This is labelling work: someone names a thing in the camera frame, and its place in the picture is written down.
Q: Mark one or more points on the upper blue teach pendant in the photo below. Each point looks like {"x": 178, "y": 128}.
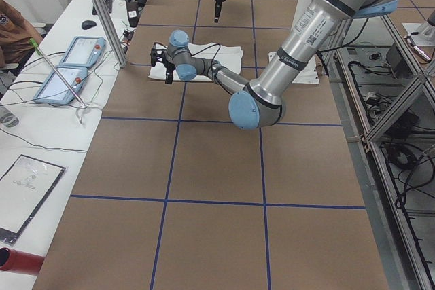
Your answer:
{"x": 84, "y": 52}

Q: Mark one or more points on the aluminium frame rail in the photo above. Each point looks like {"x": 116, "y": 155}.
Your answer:
{"x": 385, "y": 92}

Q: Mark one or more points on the red cylinder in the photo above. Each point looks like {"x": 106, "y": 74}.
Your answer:
{"x": 20, "y": 262}

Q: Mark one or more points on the black framed sheet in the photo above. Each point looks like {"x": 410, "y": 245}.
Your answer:
{"x": 25, "y": 186}

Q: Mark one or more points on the black computer mouse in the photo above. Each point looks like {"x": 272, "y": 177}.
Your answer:
{"x": 88, "y": 24}

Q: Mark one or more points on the aluminium frame post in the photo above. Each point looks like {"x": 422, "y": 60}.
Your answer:
{"x": 110, "y": 32}

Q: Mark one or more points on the lower blue teach pendant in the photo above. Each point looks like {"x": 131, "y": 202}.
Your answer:
{"x": 54, "y": 91}

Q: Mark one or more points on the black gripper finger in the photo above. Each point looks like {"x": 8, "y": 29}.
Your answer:
{"x": 169, "y": 77}
{"x": 217, "y": 11}

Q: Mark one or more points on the seated person brown shirt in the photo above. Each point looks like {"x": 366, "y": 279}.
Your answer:
{"x": 16, "y": 32}

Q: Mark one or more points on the white long-sleeve printed shirt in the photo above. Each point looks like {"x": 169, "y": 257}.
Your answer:
{"x": 196, "y": 62}

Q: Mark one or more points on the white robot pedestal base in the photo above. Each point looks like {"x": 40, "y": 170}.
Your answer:
{"x": 309, "y": 74}

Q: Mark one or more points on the blue teach pendant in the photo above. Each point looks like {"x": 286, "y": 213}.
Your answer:
{"x": 54, "y": 91}
{"x": 84, "y": 52}

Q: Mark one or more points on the green tipped metal rod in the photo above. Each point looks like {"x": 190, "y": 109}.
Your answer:
{"x": 66, "y": 83}

